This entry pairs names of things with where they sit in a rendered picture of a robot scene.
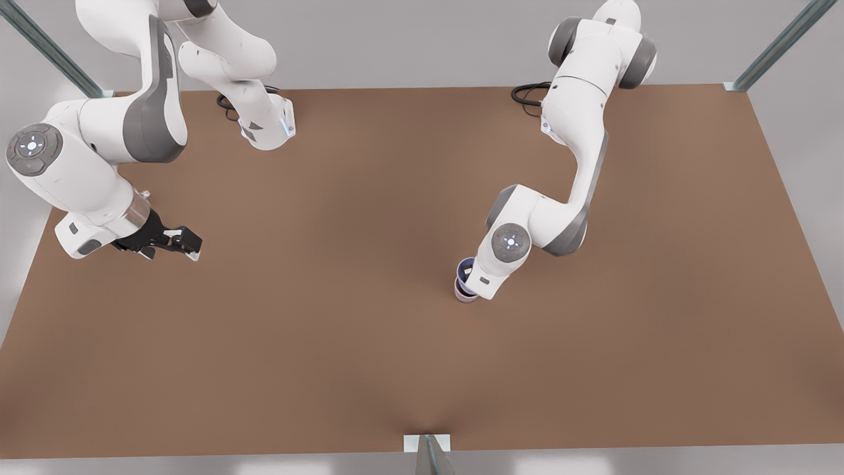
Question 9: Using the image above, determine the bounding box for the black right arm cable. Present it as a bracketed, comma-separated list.
[216, 86, 280, 123]

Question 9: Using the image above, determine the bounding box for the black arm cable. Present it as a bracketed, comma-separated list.
[216, 86, 280, 123]
[511, 82, 553, 118]

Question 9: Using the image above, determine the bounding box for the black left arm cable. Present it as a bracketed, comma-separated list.
[511, 82, 553, 118]

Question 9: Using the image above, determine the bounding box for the silver frame post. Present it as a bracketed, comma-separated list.
[404, 434, 456, 475]
[0, 0, 115, 98]
[722, 0, 838, 92]

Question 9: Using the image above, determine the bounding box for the purple cup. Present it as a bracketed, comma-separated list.
[456, 257, 478, 297]

